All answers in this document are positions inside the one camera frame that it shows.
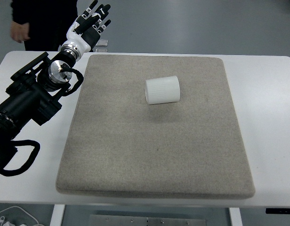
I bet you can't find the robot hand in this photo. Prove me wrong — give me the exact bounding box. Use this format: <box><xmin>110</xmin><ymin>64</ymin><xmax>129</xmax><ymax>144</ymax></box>
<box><xmin>62</xmin><ymin>0</ymin><xmax>112</xmax><ymax>54</ymax></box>

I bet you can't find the white cup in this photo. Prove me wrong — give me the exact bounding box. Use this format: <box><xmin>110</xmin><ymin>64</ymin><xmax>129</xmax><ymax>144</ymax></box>
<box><xmin>144</xmin><ymin>75</ymin><xmax>181</xmax><ymax>105</ymax></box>

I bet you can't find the person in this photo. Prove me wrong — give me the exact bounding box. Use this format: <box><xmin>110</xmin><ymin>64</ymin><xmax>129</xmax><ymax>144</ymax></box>
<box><xmin>10</xmin><ymin>0</ymin><xmax>79</xmax><ymax>52</ymax></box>

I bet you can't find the person's hand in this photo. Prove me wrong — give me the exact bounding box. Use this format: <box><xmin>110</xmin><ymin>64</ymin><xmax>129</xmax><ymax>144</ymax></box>
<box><xmin>10</xmin><ymin>22</ymin><xmax>31</xmax><ymax>44</ymax></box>

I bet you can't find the grey-brown felt mat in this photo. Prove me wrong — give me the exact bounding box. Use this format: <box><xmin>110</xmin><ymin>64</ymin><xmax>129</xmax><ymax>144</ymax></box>
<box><xmin>55</xmin><ymin>54</ymin><xmax>256</xmax><ymax>201</ymax></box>

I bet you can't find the white table leg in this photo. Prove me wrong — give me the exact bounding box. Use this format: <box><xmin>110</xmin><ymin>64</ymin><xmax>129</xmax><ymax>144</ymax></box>
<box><xmin>50</xmin><ymin>204</ymin><xmax>66</xmax><ymax>226</ymax></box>
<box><xmin>229</xmin><ymin>207</ymin><xmax>243</xmax><ymax>226</ymax></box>

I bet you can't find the grey metal plate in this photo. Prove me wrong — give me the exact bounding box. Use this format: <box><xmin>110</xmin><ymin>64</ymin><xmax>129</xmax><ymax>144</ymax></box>
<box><xmin>89</xmin><ymin>214</ymin><xmax>207</xmax><ymax>226</ymax></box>

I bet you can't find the black table control panel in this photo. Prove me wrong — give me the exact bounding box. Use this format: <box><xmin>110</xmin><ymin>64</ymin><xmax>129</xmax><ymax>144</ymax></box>
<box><xmin>265</xmin><ymin>208</ymin><xmax>290</xmax><ymax>214</ymax></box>

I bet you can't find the white cable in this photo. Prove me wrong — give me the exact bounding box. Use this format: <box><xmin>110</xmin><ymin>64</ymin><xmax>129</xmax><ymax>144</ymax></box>
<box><xmin>0</xmin><ymin>206</ymin><xmax>40</xmax><ymax>226</ymax></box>

